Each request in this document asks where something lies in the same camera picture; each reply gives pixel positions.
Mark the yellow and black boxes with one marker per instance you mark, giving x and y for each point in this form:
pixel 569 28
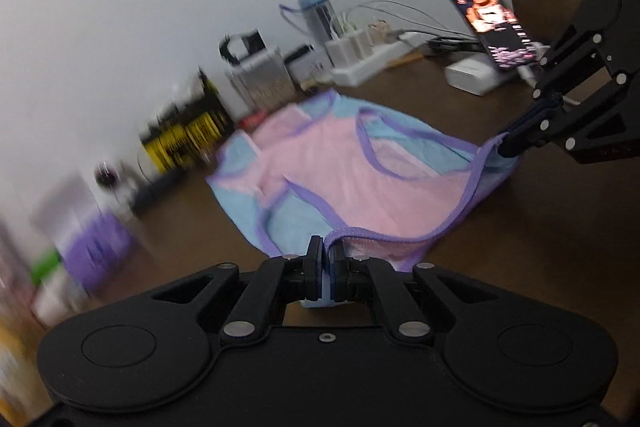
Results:
pixel 182 134

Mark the dark round object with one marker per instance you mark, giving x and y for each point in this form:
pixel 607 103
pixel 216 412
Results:
pixel 106 177

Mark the white power adapter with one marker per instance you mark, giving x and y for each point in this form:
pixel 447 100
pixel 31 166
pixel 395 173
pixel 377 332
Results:
pixel 339 51
pixel 361 43

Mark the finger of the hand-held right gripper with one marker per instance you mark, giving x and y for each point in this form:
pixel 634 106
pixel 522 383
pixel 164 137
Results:
pixel 550 132
pixel 575 37

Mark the white power strip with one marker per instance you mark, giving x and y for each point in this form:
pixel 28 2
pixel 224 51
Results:
pixel 362 68

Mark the small white box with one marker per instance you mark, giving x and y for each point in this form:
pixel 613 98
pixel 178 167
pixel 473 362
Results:
pixel 310 67

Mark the black smartphone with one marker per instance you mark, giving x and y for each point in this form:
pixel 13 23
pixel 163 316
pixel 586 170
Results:
pixel 487 22

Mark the white charger box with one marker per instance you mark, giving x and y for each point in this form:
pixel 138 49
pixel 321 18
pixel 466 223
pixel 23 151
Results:
pixel 472 77

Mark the clear blue water bottle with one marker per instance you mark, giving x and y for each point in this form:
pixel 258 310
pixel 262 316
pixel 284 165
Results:
pixel 315 7

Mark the black headset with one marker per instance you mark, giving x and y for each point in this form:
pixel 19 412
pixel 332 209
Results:
pixel 240 44

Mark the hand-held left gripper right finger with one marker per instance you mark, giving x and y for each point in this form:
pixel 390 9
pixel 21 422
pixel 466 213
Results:
pixel 336 272

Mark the pink and blue tank top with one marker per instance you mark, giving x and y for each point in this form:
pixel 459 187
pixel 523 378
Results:
pixel 340 167

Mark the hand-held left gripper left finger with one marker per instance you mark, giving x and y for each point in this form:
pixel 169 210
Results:
pixel 315 269

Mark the small red item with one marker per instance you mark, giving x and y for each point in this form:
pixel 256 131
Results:
pixel 251 119

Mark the green and white box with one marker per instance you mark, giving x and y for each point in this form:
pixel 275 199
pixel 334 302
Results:
pixel 50 277

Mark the purple box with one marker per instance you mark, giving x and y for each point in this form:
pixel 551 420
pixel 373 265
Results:
pixel 97 247

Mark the grey patterned box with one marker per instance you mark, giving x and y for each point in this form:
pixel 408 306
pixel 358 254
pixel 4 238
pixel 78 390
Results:
pixel 261 79

